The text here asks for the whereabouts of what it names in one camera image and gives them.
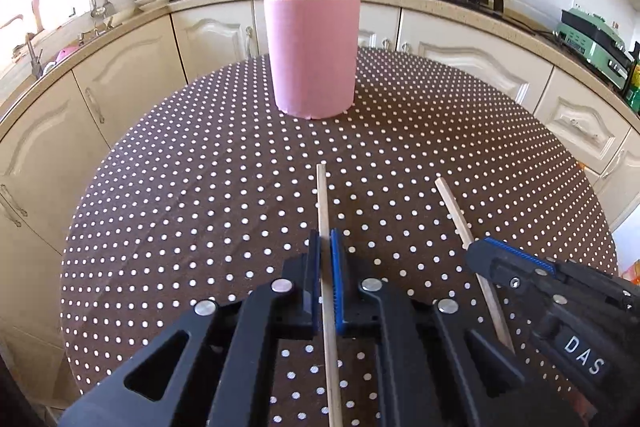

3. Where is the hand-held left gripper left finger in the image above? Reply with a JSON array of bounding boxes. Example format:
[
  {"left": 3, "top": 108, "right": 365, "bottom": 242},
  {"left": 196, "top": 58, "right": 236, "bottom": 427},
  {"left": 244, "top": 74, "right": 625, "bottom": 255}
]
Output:
[{"left": 59, "top": 230, "right": 322, "bottom": 427}]

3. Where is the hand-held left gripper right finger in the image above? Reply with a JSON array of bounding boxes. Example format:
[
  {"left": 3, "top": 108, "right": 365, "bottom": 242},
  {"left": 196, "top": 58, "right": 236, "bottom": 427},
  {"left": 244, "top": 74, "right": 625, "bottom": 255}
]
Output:
[{"left": 329, "top": 229, "right": 583, "bottom": 427}]

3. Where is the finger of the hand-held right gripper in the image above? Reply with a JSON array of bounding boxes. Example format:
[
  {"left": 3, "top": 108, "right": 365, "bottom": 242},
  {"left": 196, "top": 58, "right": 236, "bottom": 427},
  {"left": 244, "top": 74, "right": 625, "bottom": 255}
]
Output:
[
  {"left": 554, "top": 260, "right": 640, "bottom": 304},
  {"left": 464, "top": 237, "right": 572, "bottom": 309}
]

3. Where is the single wooden chopstick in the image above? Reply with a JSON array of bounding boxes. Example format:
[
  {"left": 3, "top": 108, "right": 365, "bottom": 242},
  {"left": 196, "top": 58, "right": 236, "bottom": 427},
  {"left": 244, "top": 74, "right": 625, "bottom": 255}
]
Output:
[
  {"left": 316, "top": 163, "right": 345, "bottom": 427},
  {"left": 434, "top": 177, "right": 516, "bottom": 354}
]

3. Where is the pink cup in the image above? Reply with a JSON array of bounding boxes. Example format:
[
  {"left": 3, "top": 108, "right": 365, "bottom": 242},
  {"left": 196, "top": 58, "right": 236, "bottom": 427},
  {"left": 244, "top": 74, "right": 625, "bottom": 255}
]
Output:
[{"left": 263, "top": 0, "right": 361, "bottom": 118}]

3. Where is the orange bag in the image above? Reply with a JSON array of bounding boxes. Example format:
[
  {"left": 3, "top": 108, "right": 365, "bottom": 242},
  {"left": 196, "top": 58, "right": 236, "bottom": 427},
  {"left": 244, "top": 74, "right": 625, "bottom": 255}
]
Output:
[{"left": 620, "top": 259, "right": 640, "bottom": 288}]

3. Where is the brown polka dot tablecloth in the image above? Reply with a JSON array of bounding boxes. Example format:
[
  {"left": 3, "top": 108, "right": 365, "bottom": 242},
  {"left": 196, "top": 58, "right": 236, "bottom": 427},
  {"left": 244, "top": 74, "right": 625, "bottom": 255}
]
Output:
[{"left": 60, "top": 47, "right": 621, "bottom": 427}]

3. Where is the yellow green bottle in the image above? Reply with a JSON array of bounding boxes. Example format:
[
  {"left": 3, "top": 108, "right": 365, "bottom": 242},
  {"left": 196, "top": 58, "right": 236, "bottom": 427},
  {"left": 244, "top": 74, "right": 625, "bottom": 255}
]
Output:
[{"left": 627, "top": 57, "right": 640, "bottom": 112}]

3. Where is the green countertop appliance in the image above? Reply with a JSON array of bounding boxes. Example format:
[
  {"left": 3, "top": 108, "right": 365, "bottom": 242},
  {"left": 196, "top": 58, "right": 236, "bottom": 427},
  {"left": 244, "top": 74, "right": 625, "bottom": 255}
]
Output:
[{"left": 555, "top": 8, "right": 633, "bottom": 88}]

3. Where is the metal sink faucet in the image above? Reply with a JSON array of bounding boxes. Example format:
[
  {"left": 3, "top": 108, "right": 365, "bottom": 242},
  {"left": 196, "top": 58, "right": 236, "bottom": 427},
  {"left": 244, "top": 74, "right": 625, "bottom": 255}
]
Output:
[{"left": 25, "top": 32, "right": 46, "bottom": 80}]

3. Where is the black power cable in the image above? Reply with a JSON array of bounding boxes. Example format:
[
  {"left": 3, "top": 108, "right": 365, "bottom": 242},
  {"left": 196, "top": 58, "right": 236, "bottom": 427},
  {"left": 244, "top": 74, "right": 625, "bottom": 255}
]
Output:
[{"left": 502, "top": 14, "right": 563, "bottom": 38}]

